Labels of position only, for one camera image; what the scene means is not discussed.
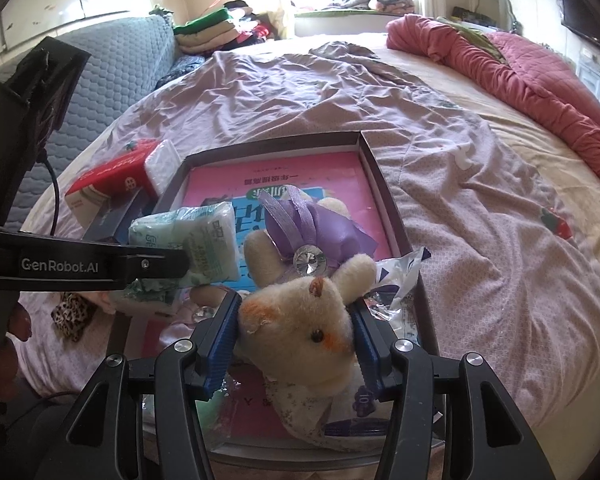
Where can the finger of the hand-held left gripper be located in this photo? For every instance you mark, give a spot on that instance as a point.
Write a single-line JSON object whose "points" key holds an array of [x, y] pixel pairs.
{"points": [[155, 264]]}

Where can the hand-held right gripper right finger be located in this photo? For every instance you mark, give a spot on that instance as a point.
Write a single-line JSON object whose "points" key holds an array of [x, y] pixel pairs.
{"points": [[367, 345]]}

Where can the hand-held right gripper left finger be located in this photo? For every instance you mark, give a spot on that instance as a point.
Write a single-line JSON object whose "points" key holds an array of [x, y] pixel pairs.
{"points": [[225, 340]]}

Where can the cream plush bunny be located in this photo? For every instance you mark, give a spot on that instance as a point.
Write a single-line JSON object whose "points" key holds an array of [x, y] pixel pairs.
{"points": [[300, 320]]}

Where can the white cartoon snack bag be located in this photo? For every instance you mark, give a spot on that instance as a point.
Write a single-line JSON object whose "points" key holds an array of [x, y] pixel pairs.
{"points": [[400, 275]]}

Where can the pink framed board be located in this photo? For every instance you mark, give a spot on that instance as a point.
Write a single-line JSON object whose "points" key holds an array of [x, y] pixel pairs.
{"points": [[280, 149]]}

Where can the person's left hand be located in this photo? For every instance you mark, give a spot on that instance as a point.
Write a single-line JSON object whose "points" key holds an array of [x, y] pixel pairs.
{"points": [[21, 324]]}

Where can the dark blue box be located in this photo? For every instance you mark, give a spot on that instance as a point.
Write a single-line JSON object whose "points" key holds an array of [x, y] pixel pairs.
{"points": [[110, 220]]}

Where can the white quilted pack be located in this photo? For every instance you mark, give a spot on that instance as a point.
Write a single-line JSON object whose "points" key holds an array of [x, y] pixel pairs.
{"points": [[162, 167]]}

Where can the leopard print cloth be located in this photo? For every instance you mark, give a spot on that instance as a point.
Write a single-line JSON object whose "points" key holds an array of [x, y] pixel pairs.
{"points": [[72, 317]]}

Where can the red white tissue box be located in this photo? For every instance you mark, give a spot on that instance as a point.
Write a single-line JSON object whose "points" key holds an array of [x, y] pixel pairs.
{"points": [[110, 170]]}

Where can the pink book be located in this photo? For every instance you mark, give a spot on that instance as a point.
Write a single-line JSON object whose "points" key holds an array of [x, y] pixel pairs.
{"points": [[280, 175]]}

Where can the dark patterned cloth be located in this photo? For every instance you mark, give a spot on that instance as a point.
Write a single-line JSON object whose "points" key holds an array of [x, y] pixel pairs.
{"points": [[180, 67]]}

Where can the pile of folded clothes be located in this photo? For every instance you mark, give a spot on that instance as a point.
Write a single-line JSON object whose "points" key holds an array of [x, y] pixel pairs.
{"points": [[205, 35]]}

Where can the lilac patterned quilt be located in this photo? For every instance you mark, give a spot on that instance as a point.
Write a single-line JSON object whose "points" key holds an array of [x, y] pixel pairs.
{"points": [[430, 160]]}

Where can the cream bedsheet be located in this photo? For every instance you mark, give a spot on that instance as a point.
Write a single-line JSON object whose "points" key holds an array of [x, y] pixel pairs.
{"points": [[530, 160]]}

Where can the pink comforter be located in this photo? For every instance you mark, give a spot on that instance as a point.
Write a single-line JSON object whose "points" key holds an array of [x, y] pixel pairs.
{"points": [[530, 80]]}

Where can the green yellow cloth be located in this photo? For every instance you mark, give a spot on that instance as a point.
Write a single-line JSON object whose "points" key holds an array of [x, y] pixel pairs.
{"points": [[472, 37]]}

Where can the bedding on window sill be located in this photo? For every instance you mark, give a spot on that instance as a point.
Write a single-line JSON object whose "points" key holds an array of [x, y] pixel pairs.
{"points": [[380, 0]]}

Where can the grey round-backed chair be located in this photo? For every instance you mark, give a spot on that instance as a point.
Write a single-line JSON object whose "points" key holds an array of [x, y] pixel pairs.
{"points": [[492, 2]]}

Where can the black flat television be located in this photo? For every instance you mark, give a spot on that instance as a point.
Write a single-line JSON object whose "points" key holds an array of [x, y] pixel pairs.
{"points": [[590, 10]]}

